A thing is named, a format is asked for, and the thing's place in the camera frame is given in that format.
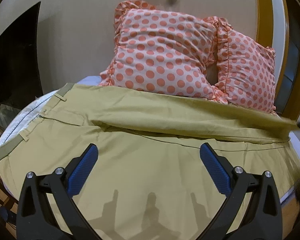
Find khaki pants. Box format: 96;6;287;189
0;83;300;239

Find white bed sheet mattress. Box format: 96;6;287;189
0;76;300;204

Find right polka dot pillow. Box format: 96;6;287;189
205;16;276;113

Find polka dot pillow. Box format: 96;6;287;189
205;16;276;113
100;0;224;102

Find dark furniture panel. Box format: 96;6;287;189
0;2;43;109

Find left polka dot pillow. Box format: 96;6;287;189
100;0;224;102

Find wooden door frame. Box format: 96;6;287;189
256;0;300;120

